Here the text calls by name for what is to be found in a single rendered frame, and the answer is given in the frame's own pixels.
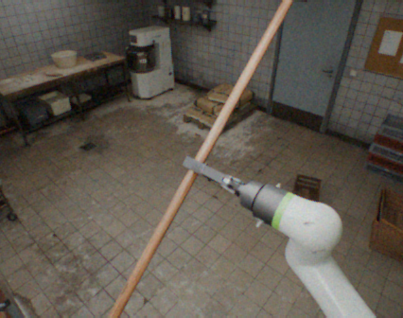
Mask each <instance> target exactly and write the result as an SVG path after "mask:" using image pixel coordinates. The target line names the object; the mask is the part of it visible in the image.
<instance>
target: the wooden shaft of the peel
mask: <svg viewBox="0 0 403 318"><path fill-rule="evenodd" d="M292 3H293V0H283V1H282V3H281V5H280V7H279V8H278V11H277V12H276V13H275V15H274V17H273V18H272V21H271V23H270V24H269V26H268V29H266V32H265V33H264V35H263V37H262V40H261V41H260V42H259V45H258V46H257V48H256V49H255V52H254V53H253V55H252V57H251V59H250V60H249V61H248V64H247V65H246V68H245V69H244V71H243V73H242V74H241V77H240V78H239V79H238V82H237V85H236V86H235V88H234V90H233V91H232V93H231V95H230V96H229V98H228V100H227V101H226V103H225V105H224V106H223V109H222V110H221V113H220V114H219V117H218V118H217V120H216V122H215V124H214V125H213V128H212V129H211V132H210V133H209V134H208V136H207V137H206V139H205V141H204V142H203V144H202V147H201V149H200V151H199V152H198V155H197V156H196V158H195V160H198V161H199V162H201V163H203V164H204V163H205V160H206V159H207V158H208V155H209V154H210V152H211V150H212V149H213V148H214V145H215V144H216V142H217V140H218V139H219V136H220V135H221V132H222V130H223V129H224V126H225V125H226V123H227V121H228V120H229V117H230V116H231V115H232V112H233V110H234V109H235V107H236V106H237V103H238V102H239V99H240V98H241V96H242V94H243V93H244V90H245V89H246V86H247V85H248V83H249V81H250V80H251V77H252V76H253V75H254V72H255V69H256V68H257V67H258V65H259V63H260V61H261V60H262V58H263V56H264V55H265V52H266V51H267V49H268V47H269V46H270V43H271V42H272V39H273V37H274V36H275V33H276V32H277V29H278V28H279V27H280V25H281V24H282V22H283V20H284V18H285V17H286V14H287V13H288V11H289V8H290V6H291V4H292ZM198 174H199V173H197V172H195V171H192V170H191V169H190V170H189V171H188V172H187V173H186V175H185V176H184V179H183V181H182V183H181V185H180V186H179V189H178V190H177V192H176V194H175V195H174V198H173V199H172V200H171V203H170V205H169V207H168V208H167V210H166V212H165V214H164V216H163V217H162V219H161V221H160V222H159V224H158V226H157V227H156V228H157V229H156V230H155V231H154V234H153V235H152V236H151V239H150V240H149V243H148V244H147V247H146V248H145V251H144V252H143V254H142V255H141V256H140V259H139V260H138V262H137V264H136V266H135V267H134V269H133V272H132V273H131V275H130V278H129V279H128V280H127V281H128V282H127V283H126V284H125V286H124V288H123V291H121V293H120V294H119V296H118V298H117V300H116V302H115V304H114V307H113V308H112V310H111V312H110V314H109V315H108V318H119V317H120V316H121V313H122V312H123V309H125V307H126V305H127V303H128V302H129V299H130V298H131V296H132V293H133V291H135V288H136V287H137V285H138V283H139V280H140V279H141V277H142V276H143V274H144V272H145V271H146V268H147V267H148V265H149V264H150V261H151V259H152V257H153V256H154V254H155V252H156V251H157V248H158V247H159V245H160V243H161V242H162V239H163V238H164V237H165V234H166V231H167V230H168V228H169V226H170V225H171V224H172V221H173V220H174V218H175V216H176V215H177V212H178V211H179V210H180V207H181V205H182V203H183V202H184V199H185V197H186V196H187V193H188V192H189V191H190V188H191V186H192V185H193V184H194V182H195V179H196V178H197V177H198Z"/></svg>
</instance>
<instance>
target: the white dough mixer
mask: <svg viewBox="0 0 403 318"><path fill-rule="evenodd" d="M130 40H131V44H129V45H128V46H127V47H126V49H125V51H126V56H127V61H128V67H129V68H130V69H131V81H132V83H131V85H132V90H133V93H134V96H135V97H139V98H148V99H149V100H151V97H153V96H156V95H158V94H162V93H163V92H164V91H167V90H169V89H170V91H173V88H174V74H173V64H172V57H171V47H170V38H169V27H165V26H147V27H143V28H139V29H134V30H130ZM131 45H132V46H131Z"/></svg>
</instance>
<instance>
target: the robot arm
mask: <svg viewBox="0 0 403 318"><path fill-rule="evenodd" d="M182 166H185V167H187V168H189V169H191V170H192V171H195V172H197V173H199V174H200V175H201V176H203V177H205V178H206V179H208V180H207V181H208V182H211V180H213V181H214V182H216V183H218V184H221V186H223V187H224V188H225V189H227V190H229V192H232V193H233V194H235V195H236V196H237V197H239V195H240V198H239V204H240V205H241V206H242V207H244V208H246V209H248V210H250V211H251V212H252V214H253V217H254V218H255V219H256V220H257V223H256V227H259V226H260V225H261V224H262V223H264V224H268V225H269V226H271V227H273V228H274V229H276V230H278V231H281V233H284V234H285V235H286V236H288V237H289V241H288V245H287V247H286V252H285V255H286V259H287V263H288V264H289V266H290V267H291V268H292V270H293V271H294V272H295V273H296V274H297V276H298V277H299V278H300V280H301V281H302V282H303V284H304V285H305V286H306V288H307V290H308V291H309V292H310V294H311V295H312V297H313V298H314V300H316V302H317V304H318V306H320V308H321V310H322V311H323V312H324V314H325V316H326V317H327V318H376V316H375V315H374V314H373V313H372V311H371V310H370V309H369V307H367V305H366V304H365V303H364V301H363V300H362V298H360V296H359V294H358V293H357V291H356V290H354V288H353V285H351V283H350V282H349V280H348V279H347V277H346V275H345V274H344V272H343V271H342V270H341V268H340V266H339V264H337V261H336V260H335V258H334V257H333V256H332V255H331V253H332V251H333V250H334V248H335V247H336V246H337V244H338V243H339V241H340V240H341V238H342V221H341V218H340V216H339V214H337V213H336V211H334V209H332V208H331V207H329V206H328V205H326V204H323V203H315V202H313V201H309V200H306V199H304V198H301V197H299V196H296V195H294V194H293V193H290V192H288V191H286V190H285V189H283V188H280V184H277V186H275V185H273V184H266V185H265V184H262V183H260V182H259V181H256V180H251V181H250V182H248V184H247V185H245V183H244V182H242V181H241V180H239V179H235V178H234V177H232V176H229V175H225V174H224V173H221V172H219V171H216V170H215V169H213V168H210V167H208V163H205V164H203V163H201V162H199V161H198V160H195V159H193V158H190V157H189V156H186V158H185V159H184V162H183V163H182Z"/></svg>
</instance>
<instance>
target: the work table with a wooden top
mask: <svg viewBox="0 0 403 318"><path fill-rule="evenodd" d="M99 53H103V55H106V56H107V58H103V59H100V60H98V61H94V62H93V61H89V60H87V59H84V56H83V57H79V58H77V65H76V66H75V67H70V68H65V69H61V68H57V65H56V64H50V65H48V66H45V67H40V68H37V69H34V70H31V71H26V72H24V73H21V74H18V75H12V76H10V77H7V78H2V79H0V96H1V97H3V98H4V99H6V100H7V102H8V104H9V107H10V109H11V112H12V114H13V117H12V118H10V119H8V116H7V115H6V112H5V111H4V107H3V104H2V103H1V100H0V108H1V111H2V113H3V115H4V118H5V119H6V121H7V122H8V125H9V128H11V127H12V126H11V125H10V123H11V124H12V125H13V126H15V127H16V128H17V129H18V130H20V133H21V134H22V137H23V138H24V141H25V142H26V145H28V142H27V139H26V135H25V133H29V132H31V131H33V130H36V129H38V128H39V127H43V126H44V125H46V124H49V123H51V122H55V121H57V120H59V119H62V118H65V117H66V116H69V115H72V114H75V113H77V112H80V114H81V118H82V120H85V119H84V113H83V110H85V109H86V108H91V107H92V106H94V105H97V104H99V103H101V102H105V101H106V100H110V99H112V98H114V97H119V96H121V95H124V94H127V99H128V100H129V101H130V95H129V92H130V91H129V87H128V83H127V75H126V70H125V69H126V66H125V63H124V62H125V61H126V58H124V57H120V56H117V55H114V54H112V53H108V52H105V51H99ZM121 65H122V67H123V75H124V79H125V87H126V90H127V91H125V90H122V89H120V88H119V87H115V86H113V85H111V84H110V83H109V81H108V78H109V77H108V74H107V69H112V68H114V67H117V66H121ZM35 71H37V73H34V74H33V75H29V76H31V77H32V78H35V80H32V79H29V78H27V77H26V74H28V73H32V72H35ZM102 71H104V73H105V76H106V82H107V83H106V84H103V85H101V86H98V87H96V88H94V89H90V90H87V91H85V92H81V93H78V90H77V85H76V84H75V80H77V79H79V78H84V77H86V76H89V75H93V74H95V73H97V72H102ZM43 72H45V73H46V72H52V73H60V74H62V76H58V77H57V76H48V75H47V74H43ZM20 77H22V78H23V79H27V80H30V82H26V81H22V80H21V79H19V78H20ZM14 79H18V80H19V81H22V84H19V82H18V83H16V82H15V81H13V80H14ZM2 80H11V81H8V82H4V83H3V82H1V81H2ZM70 80H71V81H72V85H73V87H74V92H75V94H74V95H73V96H71V97H69V103H70V106H71V110H70V111H68V112H64V113H62V114H60V115H52V114H51V113H49V112H48V111H46V112H47V116H48V119H45V120H43V121H41V122H37V123H35V124H33V125H29V124H28V123H27V122H26V121H25V120H23V119H22V118H21V117H20V115H17V114H16V113H15V110H14V109H13V105H12V104H11V101H12V100H14V99H16V98H20V97H24V96H29V95H31V94H33V93H37V92H40V91H42V90H46V89H48V88H51V87H53V86H58V89H59V93H61V87H60V84H62V83H66V82H68V81H70ZM79 94H86V95H87V96H91V99H89V100H87V101H84V102H82V103H80V99H79ZM72 97H76V100H77V102H78V104H75V103H73V102H70V101H71V100H70V98H72Z"/></svg>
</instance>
